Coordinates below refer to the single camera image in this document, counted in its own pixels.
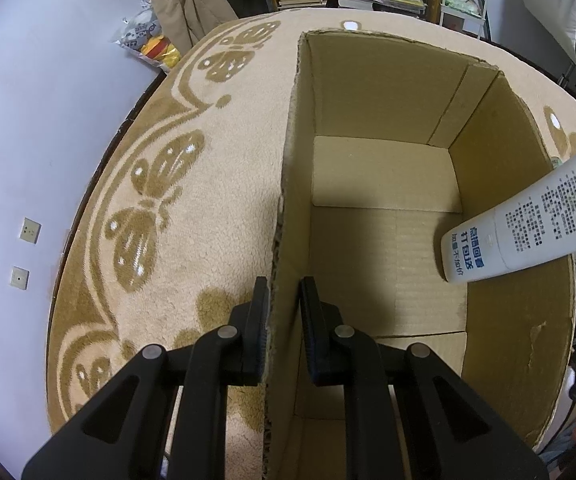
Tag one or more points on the long white remote control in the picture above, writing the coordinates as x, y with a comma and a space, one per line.
533, 220

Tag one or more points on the beige butterfly pattern mat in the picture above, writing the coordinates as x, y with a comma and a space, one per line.
218, 160

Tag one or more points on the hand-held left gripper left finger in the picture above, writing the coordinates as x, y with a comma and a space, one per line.
262, 345

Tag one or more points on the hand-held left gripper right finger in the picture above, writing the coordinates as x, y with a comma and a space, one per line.
310, 345

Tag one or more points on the plastic bag of snacks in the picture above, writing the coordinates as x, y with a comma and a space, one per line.
148, 40

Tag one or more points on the beige coat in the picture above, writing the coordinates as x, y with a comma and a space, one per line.
183, 0

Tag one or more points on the cardboard box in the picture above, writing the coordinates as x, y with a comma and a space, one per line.
383, 85

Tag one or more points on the white wall socket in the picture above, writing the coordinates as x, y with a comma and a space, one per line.
31, 230
19, 277

